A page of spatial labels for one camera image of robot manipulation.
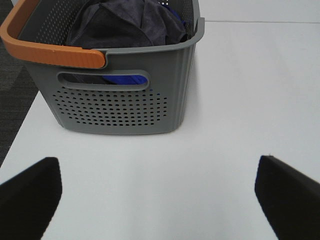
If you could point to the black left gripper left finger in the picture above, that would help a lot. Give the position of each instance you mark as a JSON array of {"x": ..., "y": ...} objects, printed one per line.
[{"x": 28, "y": 200}]

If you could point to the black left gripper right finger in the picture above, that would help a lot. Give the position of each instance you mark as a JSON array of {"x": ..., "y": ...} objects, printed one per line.
[{"x": 289, "y": 199}]

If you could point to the dark grey towel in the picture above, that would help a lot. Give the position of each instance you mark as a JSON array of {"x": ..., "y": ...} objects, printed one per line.
[{"x": 103, "y": 24}]

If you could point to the blue cloth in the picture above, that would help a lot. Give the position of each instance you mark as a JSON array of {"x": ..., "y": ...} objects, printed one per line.
[{"x": 136, "y": 79}]

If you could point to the grey perforated plastic basket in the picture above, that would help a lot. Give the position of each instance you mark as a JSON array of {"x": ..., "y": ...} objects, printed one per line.
[{"x": 82, "y": 101}]

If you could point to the orange basket handle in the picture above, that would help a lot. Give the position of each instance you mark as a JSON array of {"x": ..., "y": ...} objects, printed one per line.
[{"x": 68, "y": 56}]

